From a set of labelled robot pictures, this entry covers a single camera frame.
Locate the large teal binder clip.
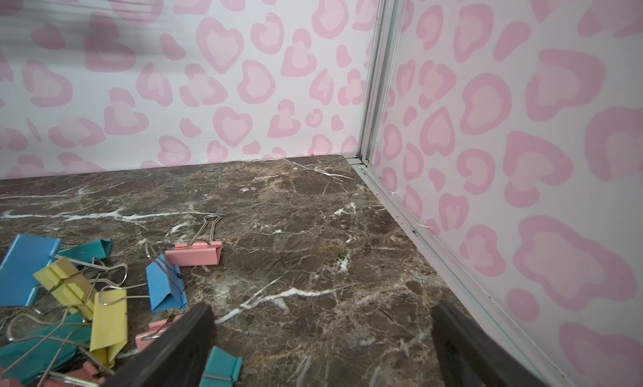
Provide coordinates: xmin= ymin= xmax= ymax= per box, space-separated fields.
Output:
xmin=1 ymin=313 xmax=91 ymax=385

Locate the pink binder clip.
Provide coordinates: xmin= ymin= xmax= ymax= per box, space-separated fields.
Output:
xmin=165 ymin=214 xmax=224 ymax=267

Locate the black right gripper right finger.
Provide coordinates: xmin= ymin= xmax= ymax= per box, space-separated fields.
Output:
xmin=431 ymin=301 xmax=545 ymax=387

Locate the large blue binder clip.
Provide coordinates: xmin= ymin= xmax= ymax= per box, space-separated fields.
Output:
xmin=0 ymin=234 xmax=62 ymax=308

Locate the yellow binder clip upright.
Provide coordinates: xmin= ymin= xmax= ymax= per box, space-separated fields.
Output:
xmin=90 ymin=289 xmax=128 ymax=368

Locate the teal binder clip front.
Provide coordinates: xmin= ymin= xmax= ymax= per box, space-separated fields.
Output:
xmin=199 ymin=347 xmax=243 ymax=387

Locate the pink binder clip low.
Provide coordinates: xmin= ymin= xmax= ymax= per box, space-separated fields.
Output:
xmin=135 ymin=315 xmax=182 ymax=354

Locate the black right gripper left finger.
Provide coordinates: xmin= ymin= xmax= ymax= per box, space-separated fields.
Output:
xmin=104 ymin=303 xmax=216 ymax=387

